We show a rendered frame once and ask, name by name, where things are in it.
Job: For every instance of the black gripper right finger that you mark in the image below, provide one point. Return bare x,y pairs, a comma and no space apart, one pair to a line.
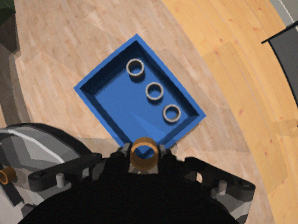
235,193

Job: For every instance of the grey metal bushing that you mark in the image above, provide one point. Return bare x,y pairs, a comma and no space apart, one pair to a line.
178,113
134,62
154,84

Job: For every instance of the blue crate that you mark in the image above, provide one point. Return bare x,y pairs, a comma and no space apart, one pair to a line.
121,105

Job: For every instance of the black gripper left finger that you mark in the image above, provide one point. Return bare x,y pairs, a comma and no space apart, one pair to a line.
68,175

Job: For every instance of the bronze bushing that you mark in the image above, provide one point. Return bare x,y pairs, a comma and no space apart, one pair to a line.
7,175
144,164

